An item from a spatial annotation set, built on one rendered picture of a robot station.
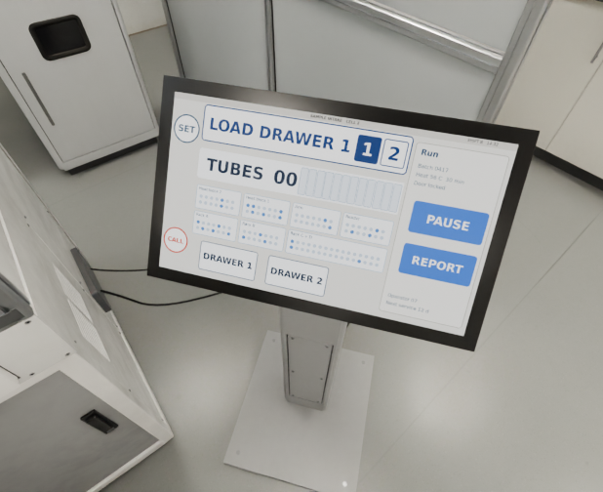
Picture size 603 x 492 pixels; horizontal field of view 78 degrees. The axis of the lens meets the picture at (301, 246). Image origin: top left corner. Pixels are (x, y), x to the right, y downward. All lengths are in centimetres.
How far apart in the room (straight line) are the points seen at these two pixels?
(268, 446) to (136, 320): 78
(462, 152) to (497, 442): 128
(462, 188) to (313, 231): 21
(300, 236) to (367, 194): 11
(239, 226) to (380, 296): 23
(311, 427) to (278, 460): 15
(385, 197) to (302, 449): 109
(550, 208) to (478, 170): 196
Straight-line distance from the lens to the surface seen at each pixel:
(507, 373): 177
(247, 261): 57
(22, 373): 83
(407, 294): 56
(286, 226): 55
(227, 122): 57
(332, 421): 147
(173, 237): 62
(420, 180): 53
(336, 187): 53
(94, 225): 222
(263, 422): 147
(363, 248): 54
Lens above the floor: 147
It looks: 52 degrees down
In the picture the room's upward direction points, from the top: 1 degrees clockwise
